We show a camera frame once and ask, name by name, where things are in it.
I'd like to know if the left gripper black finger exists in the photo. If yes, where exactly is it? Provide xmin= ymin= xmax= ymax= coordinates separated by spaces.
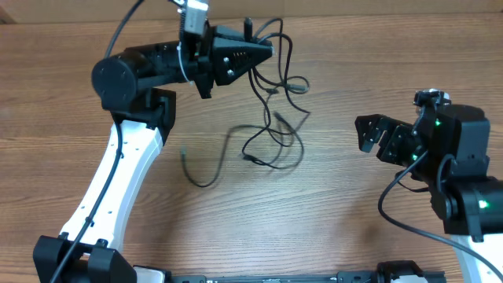
xmin=212 ymin=25 xmax=246 ymax=42
xmin=211 ymin=37 xmax=274 ymax=86

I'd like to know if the black usb cable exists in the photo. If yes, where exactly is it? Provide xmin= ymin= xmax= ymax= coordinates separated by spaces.
xmin=240 ymin=17 xmax=312 ymax=171
xmin=179 ymin=76 xmax=311 ymax=189

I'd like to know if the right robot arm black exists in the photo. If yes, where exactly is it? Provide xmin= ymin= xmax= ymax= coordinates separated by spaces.
xmin=354 ymin=89 xmax=502 ymax=282

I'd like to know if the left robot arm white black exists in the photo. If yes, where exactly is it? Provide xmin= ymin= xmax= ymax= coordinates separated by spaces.
xmin=33 ymin=18 xmax=274 ymax=282

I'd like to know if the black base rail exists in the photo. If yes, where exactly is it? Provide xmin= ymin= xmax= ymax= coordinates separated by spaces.
xmin=133 ymin=259 xmax=447 ymax=283

